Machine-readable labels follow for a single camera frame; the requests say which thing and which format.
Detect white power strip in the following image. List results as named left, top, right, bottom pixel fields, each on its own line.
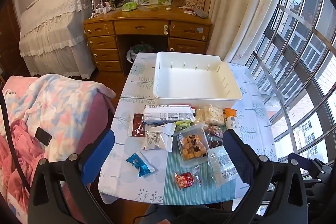
left=93, top=3, right=113, bottom=15

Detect clear packet with white label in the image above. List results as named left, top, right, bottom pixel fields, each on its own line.
left=207, top=145, right=238, bottom=190

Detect green snack packet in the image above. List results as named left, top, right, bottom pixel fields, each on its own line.
left=175, top=120, right=194, bottom=132

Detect pink blanket sofa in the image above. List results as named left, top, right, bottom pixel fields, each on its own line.
left=2, top=73, right=116, bottom=163

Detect long white cracker packet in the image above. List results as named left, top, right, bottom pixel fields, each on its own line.
left=143, top=105, right=196, bottom=125

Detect grey face mask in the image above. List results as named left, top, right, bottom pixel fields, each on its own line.
left=194, top=8, right=210, bottom=19

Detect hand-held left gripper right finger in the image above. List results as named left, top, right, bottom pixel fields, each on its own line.
left=223, top=129, right=308, bottom=224

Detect green wipes pack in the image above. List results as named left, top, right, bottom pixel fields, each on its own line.
left=121, top=1, right=139, bottom=13

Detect metal window grille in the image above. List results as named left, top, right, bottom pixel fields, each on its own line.
left=246, top=0, right=336, bottom=163

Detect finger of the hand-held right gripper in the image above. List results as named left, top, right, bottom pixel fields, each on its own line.
left=304, top=158, right=334, bottom=184

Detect white lace cover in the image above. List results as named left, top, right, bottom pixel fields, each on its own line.
left=19, top=0, right=97, bottom=80

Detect white trash bag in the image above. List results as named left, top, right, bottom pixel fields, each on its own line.
left=126, top=43, right=154, bottom=64

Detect tree print tablecloth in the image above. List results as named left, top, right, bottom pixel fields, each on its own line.
left=98, top=52, right=278, bottom=205

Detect wooden desk with drawers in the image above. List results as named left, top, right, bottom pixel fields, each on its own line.
left=83, top=7, right=213, bottom=75

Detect white plastic bin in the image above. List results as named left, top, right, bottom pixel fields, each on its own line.
left=153, top=51, right=242, bottom=107

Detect blue candy wrapper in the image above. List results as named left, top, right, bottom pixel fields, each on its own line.
left=126, top=153, right=155, bottom=178

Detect clear packet of dark snack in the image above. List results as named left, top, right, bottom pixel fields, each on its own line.
left=209, top=138, right=224, bottom=150

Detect red candy wrapper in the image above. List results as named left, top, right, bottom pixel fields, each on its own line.
left=174, top=165, right=202, bottom=189

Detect white snack packet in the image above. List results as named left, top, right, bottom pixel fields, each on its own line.
left=141, top=123, right=176, bottom=152

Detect black phone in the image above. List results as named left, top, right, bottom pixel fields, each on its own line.
left=35, top=127, right=52, bottom=146

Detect clear bag of puffed snacks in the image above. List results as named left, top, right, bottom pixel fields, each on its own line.
left=195, top=104, right=226, bottom=126

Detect cream leaf print curtain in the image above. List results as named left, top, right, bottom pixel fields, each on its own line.
left=207, top=0, right=292, bottom=67

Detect clear packet of orange cookies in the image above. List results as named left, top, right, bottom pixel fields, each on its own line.
left=177, top=124, right=211, bottom=162

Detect pink fleece blanket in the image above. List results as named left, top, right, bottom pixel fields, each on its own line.
left=0, top=119, right=46, bottom=215

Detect black cable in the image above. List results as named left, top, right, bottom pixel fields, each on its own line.
left=0, top=93, right=31, bottom=191

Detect dark red snack packet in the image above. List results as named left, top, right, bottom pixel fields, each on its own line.
left=128, top=113, right=146, bottom=137

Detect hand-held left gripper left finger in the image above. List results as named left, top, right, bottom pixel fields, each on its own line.
left=28, top=129, right=116, bottom=224

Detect orange and white packet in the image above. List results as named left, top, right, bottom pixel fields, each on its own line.
left=223, top=107, right=241, bottom=136

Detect printed cardboard box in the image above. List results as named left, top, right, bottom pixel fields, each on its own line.
left=185, top=0, right=207, bottom=11

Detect clear packet of brown nuts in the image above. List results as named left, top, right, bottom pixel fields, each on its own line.
left=204, top=124, right=224, bottom=138

